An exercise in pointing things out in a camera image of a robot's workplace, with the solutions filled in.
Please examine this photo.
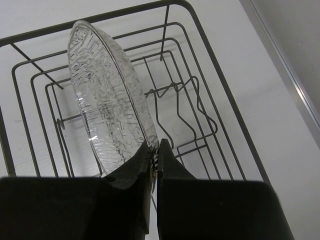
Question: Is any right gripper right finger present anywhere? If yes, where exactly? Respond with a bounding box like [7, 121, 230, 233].
[157, 139, 294, 240]

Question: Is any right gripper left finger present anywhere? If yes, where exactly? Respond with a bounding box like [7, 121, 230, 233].
[0, 144, 152, 240]

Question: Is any clear textured glass plate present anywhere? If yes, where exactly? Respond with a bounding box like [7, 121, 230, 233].
[67, 20, 160, 182]

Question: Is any metal wire dish rack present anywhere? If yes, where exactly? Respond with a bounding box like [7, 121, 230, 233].
[0, 0, 270, 183]

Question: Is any right side aluminium rail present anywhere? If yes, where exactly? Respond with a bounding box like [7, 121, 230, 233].
[241, 0, 320, 131]

